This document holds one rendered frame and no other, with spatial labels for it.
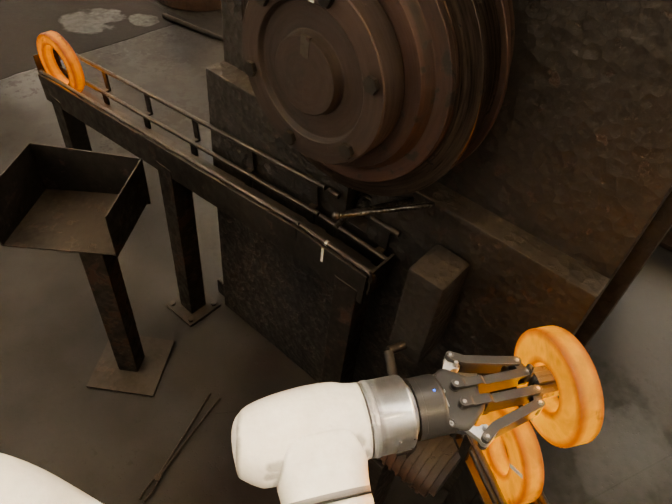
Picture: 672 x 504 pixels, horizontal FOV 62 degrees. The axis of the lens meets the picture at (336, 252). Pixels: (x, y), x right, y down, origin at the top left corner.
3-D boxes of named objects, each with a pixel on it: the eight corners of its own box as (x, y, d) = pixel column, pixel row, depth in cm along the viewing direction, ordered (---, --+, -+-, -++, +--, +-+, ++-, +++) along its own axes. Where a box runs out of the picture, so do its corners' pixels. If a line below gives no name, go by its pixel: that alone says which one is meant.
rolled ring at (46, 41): (65, 45, 153) (76, 41, 155) (28, 24, 161) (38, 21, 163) (81, 105, 166) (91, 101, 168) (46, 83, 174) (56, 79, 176)
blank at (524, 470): (492, 470, 95) (474, 473, 95) (489, 384, 93) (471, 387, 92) (546, 524, 80) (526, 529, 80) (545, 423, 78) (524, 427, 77)
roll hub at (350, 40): (263, 109, 98) (263, -65, 78) (387, 182, 87) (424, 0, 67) (240, 120, 95) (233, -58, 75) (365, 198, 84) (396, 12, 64)
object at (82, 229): (97, 329, 178) (28, 141, 127) (177, 341, 178) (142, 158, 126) (68, 385, 164) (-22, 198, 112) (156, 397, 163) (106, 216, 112)
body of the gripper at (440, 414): (393, 395, 73) (459, 381, 75) (415, 456, 67) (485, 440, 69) (401, 363, 67) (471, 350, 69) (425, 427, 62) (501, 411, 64)
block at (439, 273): (415, 316, 122) (439, 238, 105) (445, 337, 119) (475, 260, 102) (386, 344, 116) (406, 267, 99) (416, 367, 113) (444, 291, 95)
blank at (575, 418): (549, 300, 74) (526, 303, 73) (623, 392, 62) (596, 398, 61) (523, 375, 84) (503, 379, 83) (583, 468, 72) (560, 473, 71)
